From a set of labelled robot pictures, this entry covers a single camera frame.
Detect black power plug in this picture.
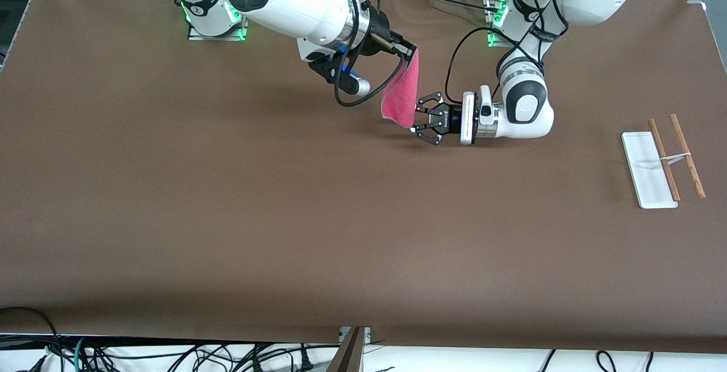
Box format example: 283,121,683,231
295,344,316,372

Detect brown table cover sheet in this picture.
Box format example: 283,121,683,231
0,0,727,356

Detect red and grey towel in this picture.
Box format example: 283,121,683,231
380,48,421,130

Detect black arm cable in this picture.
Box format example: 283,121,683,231
328,0,411,107
445,0,569,106

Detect thick black floor cable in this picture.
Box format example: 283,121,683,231
0,307,62,356

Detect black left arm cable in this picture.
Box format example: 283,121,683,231
445,0,569,106

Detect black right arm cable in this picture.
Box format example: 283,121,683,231
328,0,411,107

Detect tangled black floor cables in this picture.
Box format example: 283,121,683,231
0,335,341,372

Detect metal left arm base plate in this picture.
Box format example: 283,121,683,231
486,0,548,49

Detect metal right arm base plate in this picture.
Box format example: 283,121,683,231
187,0,252,42

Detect black cable on table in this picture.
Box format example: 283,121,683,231
404,0,502,15

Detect white rack base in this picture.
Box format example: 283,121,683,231
621,132,679,210

